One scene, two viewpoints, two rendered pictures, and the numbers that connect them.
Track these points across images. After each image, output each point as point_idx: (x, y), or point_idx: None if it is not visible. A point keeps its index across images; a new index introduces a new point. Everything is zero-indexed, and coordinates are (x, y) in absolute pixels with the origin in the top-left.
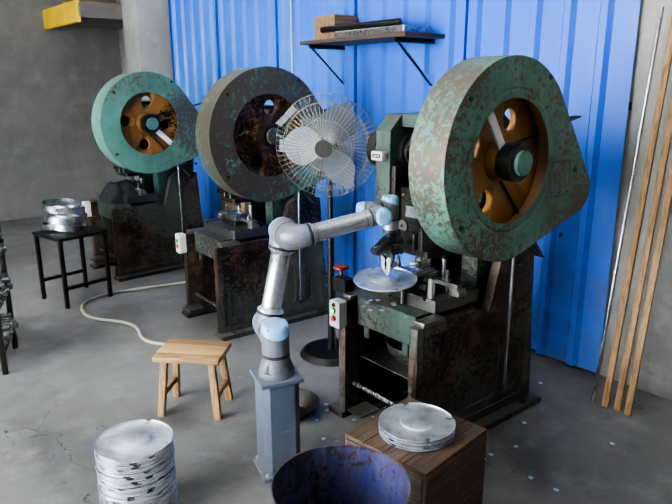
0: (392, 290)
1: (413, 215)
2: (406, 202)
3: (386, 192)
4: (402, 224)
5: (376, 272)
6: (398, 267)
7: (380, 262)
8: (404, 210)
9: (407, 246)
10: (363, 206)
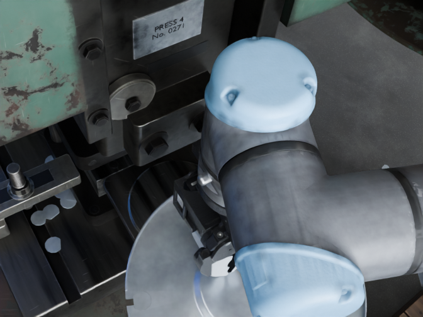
0: (365, 290)
1: (183, 32)
2: (135, 6)
3: (50, 50)
4: (132, 97)
5: (172, 300)
6: (38, 192)
7: (208, 275)
8: (123, 43)
9: (186, 139)
10: (357, 276)
